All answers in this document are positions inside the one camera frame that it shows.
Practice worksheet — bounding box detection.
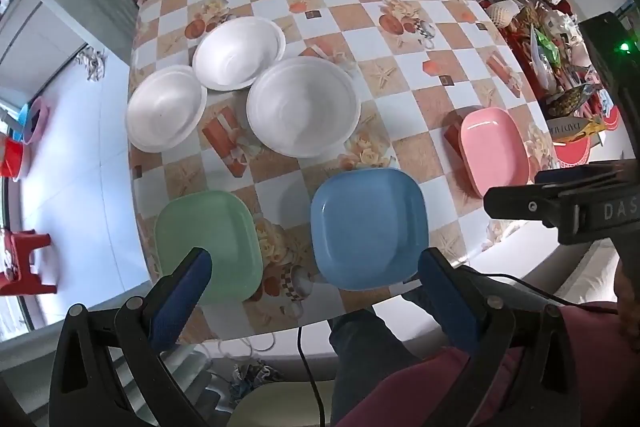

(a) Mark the black cable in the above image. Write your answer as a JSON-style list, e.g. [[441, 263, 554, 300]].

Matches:
[[460, 264, 621, 314], [297, 327, 326, 427]]

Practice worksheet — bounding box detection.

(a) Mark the red plastic stool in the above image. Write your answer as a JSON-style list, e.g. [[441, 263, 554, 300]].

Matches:
[[0, 229, 58, 297]]

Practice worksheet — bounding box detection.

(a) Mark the green square plate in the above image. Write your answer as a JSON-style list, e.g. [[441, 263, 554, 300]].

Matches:
[[154, 190, 264, 305]]

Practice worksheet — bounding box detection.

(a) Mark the maroon clothing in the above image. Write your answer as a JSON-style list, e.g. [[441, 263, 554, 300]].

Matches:
[[340, 302, 640, 427]]

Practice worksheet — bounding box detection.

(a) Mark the red round plate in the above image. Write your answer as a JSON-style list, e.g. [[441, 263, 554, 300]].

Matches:
[[555, 134, 604, 170]]

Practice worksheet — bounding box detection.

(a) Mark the red plastic bucket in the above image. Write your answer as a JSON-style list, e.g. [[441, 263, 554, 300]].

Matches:
[[0, 134, 26, 180]]

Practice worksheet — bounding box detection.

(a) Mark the white cord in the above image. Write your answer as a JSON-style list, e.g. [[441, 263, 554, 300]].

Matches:
[[200, 336, 277, 360]]

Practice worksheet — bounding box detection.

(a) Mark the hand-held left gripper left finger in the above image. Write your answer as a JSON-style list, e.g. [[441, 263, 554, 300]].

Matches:
[[50, 247, 216, 427]]

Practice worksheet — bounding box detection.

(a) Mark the green snack packet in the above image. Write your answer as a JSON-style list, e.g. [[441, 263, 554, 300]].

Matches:
[[532, 27, 562, 68]]

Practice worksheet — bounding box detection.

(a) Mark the cream chair seat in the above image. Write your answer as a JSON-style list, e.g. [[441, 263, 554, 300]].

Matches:
[[235, 379, 333, 427]]

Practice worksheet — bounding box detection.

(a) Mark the large white foam bowl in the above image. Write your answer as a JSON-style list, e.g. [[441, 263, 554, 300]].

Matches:
[[246, 57, 360, 158]]

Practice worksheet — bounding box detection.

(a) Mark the white mesh wrapped item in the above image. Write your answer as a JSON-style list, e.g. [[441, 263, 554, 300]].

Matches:
[[487, 0, 523, 28]]

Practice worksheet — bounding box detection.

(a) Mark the person's leg in jeans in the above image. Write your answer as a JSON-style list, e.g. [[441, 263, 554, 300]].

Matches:
[[328, 287, 451, 427]]

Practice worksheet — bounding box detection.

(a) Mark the blue square plate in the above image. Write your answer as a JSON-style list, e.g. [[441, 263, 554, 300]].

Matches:
[[310, 168, 429, 292]]

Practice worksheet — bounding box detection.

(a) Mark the patterned rag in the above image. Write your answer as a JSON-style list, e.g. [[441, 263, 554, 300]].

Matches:
[[230, 359, 283, 394]]

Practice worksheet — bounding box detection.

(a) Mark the pink plastic basin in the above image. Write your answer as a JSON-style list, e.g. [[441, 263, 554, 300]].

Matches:
[[22, 97, 52, 145]]

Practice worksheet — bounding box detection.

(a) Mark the checkered printed tablecloth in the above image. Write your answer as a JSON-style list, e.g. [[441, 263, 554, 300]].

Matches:
[[127, 0, 561, 348]]

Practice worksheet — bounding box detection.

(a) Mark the blue plastic basin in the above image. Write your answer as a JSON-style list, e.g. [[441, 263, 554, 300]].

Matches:
[[12, 104, 33, 142]]

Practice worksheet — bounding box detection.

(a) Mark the pale ribbed radiator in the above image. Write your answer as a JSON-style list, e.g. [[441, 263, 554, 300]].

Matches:
[[160, 347, 226, 427]]

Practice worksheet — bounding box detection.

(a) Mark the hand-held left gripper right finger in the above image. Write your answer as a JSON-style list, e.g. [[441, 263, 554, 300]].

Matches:
[[418, 248, 585, 427]]

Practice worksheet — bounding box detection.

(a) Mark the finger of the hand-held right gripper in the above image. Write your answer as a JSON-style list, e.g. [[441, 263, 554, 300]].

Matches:
[[483, 184, 584, 228], [533, 159, 640, 188]]

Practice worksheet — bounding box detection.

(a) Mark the pink square plate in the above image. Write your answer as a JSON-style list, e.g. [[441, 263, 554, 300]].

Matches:
[[460, 108, 531, 198]]

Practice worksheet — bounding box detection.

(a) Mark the striped floor rag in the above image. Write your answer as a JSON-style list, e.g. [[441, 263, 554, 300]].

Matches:
[[75, 47, 108, 82]]

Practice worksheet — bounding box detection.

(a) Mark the person's right forearm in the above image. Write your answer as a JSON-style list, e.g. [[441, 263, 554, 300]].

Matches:
[[613, 252, 640, 318]]

